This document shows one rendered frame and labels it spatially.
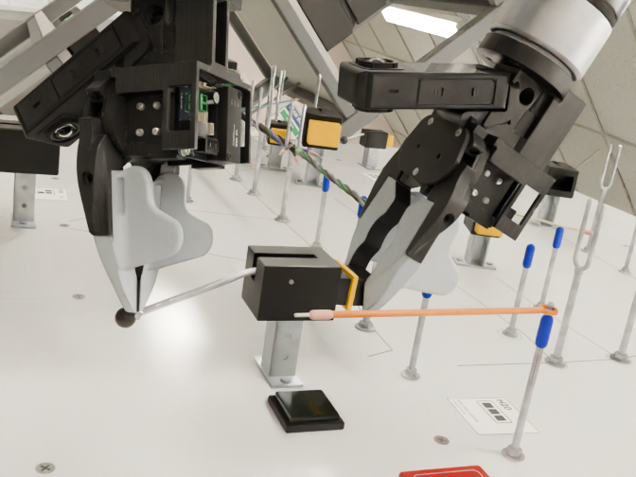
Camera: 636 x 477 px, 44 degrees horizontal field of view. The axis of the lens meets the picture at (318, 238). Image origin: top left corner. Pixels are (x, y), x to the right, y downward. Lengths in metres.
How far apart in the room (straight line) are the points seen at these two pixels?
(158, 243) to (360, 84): 0.16
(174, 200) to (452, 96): 0.20
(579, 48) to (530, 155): 0.08
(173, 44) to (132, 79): 0.04
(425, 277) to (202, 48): 0.22
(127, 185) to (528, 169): 0.27
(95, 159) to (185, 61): 0.08
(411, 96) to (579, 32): 0.12
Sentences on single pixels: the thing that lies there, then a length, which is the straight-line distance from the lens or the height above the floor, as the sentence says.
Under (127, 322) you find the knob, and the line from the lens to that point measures 0.53.
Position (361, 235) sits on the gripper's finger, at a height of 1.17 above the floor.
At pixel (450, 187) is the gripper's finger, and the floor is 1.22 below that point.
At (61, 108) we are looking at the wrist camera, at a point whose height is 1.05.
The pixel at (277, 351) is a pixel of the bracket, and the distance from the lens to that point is 0.56.
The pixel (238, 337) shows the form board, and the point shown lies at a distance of 0.63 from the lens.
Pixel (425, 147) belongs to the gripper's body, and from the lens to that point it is 0.57.
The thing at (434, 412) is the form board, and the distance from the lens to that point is 0.57.
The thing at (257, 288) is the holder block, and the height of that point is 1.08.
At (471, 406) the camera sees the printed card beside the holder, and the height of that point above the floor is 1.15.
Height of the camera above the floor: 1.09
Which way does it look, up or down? 5 degrees up
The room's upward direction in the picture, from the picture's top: 53 degrees clockwise
